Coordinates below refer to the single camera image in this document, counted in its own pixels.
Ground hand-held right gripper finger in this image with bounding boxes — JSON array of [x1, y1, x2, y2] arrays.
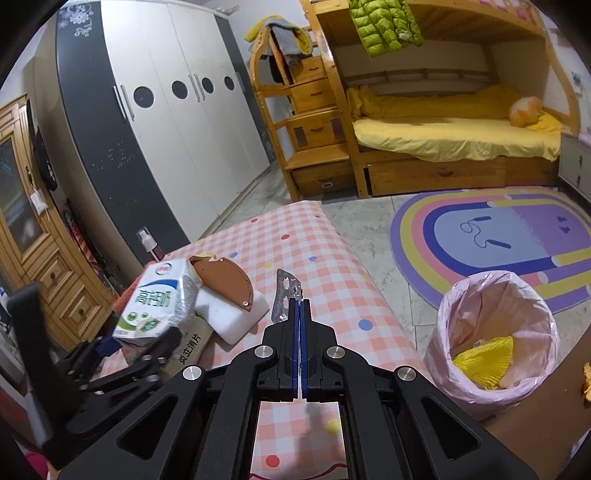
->
[[58, 298, 303, 480], [302, 300, 550, 480]]

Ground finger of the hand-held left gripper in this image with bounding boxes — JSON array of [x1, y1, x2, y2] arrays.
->
[[58, 338, 123, 380], [93, 328, 182, 398]]

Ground silver blister pack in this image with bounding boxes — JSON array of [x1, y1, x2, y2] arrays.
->
[[271, 269, 303, 324]]

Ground white green milk carton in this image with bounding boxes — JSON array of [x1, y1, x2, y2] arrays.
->
[[112, 258, 204, 344]]

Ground bin with pink bag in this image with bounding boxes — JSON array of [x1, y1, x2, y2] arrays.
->
[[424, 271, 557, 407]]

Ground beige cardboard medicine box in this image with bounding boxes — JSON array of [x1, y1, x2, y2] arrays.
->
[[164, 314, 215, 379]]

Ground white foam block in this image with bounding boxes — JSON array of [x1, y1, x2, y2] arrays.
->
[[194, 277, 271, 344]]

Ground pink checkered tablecloth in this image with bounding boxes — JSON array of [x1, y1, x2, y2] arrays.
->
[[55, 200, 439, 480]]

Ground brown leather pouch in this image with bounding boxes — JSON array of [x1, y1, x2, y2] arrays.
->
[[189, 256, 256, 313]]

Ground maroon spray bottle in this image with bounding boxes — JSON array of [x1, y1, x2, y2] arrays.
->
[[137, 227, 167, 266]]

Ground dark patterned cloth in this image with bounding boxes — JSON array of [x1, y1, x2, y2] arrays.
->
[[65, 198, 116, 296]]

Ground yellow foam fruit net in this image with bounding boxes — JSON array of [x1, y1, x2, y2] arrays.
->
[[452, 336, 515, 391]]

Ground black hanging bag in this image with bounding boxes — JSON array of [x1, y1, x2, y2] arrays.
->
[[25, 99, 58, 192]]

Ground wooden stair drawers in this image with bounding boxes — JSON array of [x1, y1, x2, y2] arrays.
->
[[249, 28, 356, 201]]

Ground wooden bunk bed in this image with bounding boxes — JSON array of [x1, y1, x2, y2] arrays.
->
[[300, 0, 583, 197]]

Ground white grey wardrobe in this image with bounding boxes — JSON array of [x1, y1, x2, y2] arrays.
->
[[55, 0, 273, 259]]

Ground rainbow oval rug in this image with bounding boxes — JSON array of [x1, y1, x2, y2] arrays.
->
[[390, 187, 591, 315]]

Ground yellow bed sheet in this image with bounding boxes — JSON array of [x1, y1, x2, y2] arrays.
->
[[353, 111, 564, 161]]

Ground yellow blanket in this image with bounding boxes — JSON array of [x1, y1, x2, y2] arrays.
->
[[346, 84, 522, 118]]

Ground grey garment yellow lining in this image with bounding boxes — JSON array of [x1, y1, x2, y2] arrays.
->
[[270, 21, 315, 69]]

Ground orange white plush toy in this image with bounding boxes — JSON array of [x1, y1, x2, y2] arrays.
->
[[508, 95, 543, 127]]

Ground white nightstand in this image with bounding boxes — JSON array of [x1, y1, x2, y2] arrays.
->
[[556, 131, 591, 204]]

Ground green down jacket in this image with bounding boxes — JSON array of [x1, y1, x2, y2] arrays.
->
[[347, 0, 424, 58]]

